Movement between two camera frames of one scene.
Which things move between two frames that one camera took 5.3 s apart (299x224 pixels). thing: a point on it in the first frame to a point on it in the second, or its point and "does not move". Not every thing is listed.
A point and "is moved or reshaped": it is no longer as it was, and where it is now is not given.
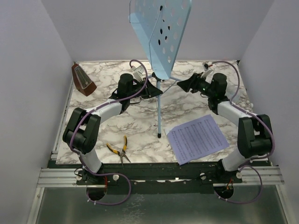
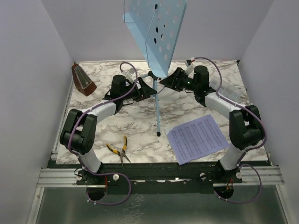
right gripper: (194, 82) to (175, 79)
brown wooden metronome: (84, 84) does not move
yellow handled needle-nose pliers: (122, 154) does not move
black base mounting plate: (145, 178) does not move
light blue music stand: (160, 24) is moved or reshaped
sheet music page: (195, 138) does not move
